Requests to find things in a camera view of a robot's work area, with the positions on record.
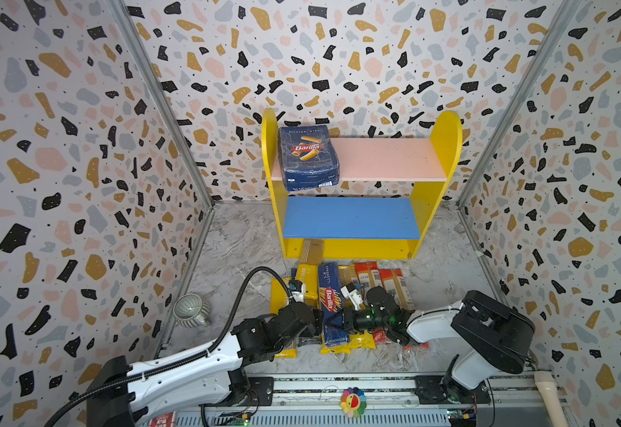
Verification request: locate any blue Barilla spaghetti box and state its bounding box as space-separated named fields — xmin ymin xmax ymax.
xmin=319 ymin=263 xmax=344 ymax=347

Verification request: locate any red spaghetti bag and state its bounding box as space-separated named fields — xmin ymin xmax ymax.
xmin=375 ymin=269 xmax=420 ymax=348
xmin=354 ymin=260 xmax=386 ymax=343

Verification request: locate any yellow pastatime bag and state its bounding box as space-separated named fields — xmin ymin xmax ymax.
xmin=269 ymin=278 xmax=298 ymax=359
xmin=295 ymin=239 xmax=325 ymax=306

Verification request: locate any blue Barilla rigatoni box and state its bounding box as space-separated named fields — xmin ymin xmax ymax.
xmin=278 ymin=125 xmax=340 ymax=192

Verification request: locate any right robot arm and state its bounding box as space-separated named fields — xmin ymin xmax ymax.
xmin=323 ymin=288 xmax=536 ymax=404

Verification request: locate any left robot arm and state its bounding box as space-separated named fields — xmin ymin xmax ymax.
xmin=86 ymin=302 xmax=324 ymax=426

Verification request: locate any yellow shelf with coloured boards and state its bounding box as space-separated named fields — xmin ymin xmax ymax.
xmin=262 ymin=109 xmax=463 ymax=260

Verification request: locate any yellow spaghetti bag middle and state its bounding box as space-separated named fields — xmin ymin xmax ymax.
xmin=320 ymin=343 xmax=351 ymax=355

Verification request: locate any yellow spaghetti bag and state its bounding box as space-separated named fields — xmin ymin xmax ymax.
xmin=320 ymin=343 xmax=351 ymax=355
xmin=337 ymin=265 xmax=376 ymax=354

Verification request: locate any Ankara spaghetti bag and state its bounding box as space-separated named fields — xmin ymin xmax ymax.
xmin=296 ymin=336 xmax=322 ymax=347

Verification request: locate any yellow spaghetti bag right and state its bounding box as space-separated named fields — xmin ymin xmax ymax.
xmin=337 ymin=265 xmax=376 ymax=354

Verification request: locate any colourful flower sticker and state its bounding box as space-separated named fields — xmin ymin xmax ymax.
xmin=340 ymin=387 xmax=367 ymax=418

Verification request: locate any striped ceramic cup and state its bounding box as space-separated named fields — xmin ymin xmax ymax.
xmin=173 ymin=294 xmax=211 ymax=328

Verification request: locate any red card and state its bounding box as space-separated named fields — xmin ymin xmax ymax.
xmin=149 ymin=412 xmax=178 ymax=427

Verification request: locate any beige tube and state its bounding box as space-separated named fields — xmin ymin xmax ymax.
xmin=534 ymin=371 xmax=569 ymax=427

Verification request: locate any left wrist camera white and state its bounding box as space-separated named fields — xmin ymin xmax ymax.
xmin=288 ymin=279 xmax=306 ymax=302

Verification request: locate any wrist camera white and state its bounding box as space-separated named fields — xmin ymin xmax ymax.
xmin=288 ymin=279 xmax=306 ymax=302
xmin=341 ymin=283 xmax=365 ymax=310

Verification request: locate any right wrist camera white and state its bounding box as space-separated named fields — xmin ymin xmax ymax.
xmin=341 ymin=283 xmax=365 ymax=310

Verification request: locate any black corrugated cable hose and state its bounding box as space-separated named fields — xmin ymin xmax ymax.
xmin=42 ymin=265 xmax=294 ymax=427

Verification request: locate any metal base rail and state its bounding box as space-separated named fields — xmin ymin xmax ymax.
xmin=146 ymin=372 xmax=576 ymax=426

